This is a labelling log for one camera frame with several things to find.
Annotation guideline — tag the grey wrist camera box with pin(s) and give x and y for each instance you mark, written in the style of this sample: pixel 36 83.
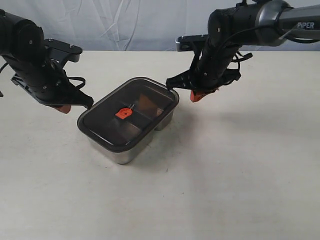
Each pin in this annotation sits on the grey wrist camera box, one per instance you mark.
pixel 190 43

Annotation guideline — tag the blue-grey backdrop curtain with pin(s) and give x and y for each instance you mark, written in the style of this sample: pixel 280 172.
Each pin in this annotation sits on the blue-grey backdrop curtain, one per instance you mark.
pixel 118 25

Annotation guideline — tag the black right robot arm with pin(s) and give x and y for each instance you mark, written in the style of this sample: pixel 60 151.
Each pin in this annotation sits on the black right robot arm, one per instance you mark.
pixel 263 23

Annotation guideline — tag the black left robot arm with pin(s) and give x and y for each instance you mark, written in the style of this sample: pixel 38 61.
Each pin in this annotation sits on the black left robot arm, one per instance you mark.
pixel 23 40

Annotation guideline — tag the yellow toy cheese wedge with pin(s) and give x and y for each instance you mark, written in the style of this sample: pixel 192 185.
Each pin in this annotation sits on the yellow toy cheese wedge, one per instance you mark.
pixel 146 106

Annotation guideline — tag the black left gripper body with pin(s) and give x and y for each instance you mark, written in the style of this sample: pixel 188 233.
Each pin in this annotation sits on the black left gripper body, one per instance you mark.
pixel 47 82

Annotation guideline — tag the dark transparent box lid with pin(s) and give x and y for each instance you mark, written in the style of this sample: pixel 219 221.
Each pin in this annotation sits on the dark transparent box lid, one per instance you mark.
pixel 123 101

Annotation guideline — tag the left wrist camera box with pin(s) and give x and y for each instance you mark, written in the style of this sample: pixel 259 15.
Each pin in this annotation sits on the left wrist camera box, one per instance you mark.
pixel 62 52

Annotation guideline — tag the stainless steel lunch box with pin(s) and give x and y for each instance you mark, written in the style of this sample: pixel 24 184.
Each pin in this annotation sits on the stainless steel lunch box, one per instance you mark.
pixel 122 140

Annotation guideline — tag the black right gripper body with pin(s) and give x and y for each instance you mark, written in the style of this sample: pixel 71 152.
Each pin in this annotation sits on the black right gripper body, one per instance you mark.
pixel 209 70

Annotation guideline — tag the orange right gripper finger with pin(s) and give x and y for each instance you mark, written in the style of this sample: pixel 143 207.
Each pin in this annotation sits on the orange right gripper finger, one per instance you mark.
pixel 197 95

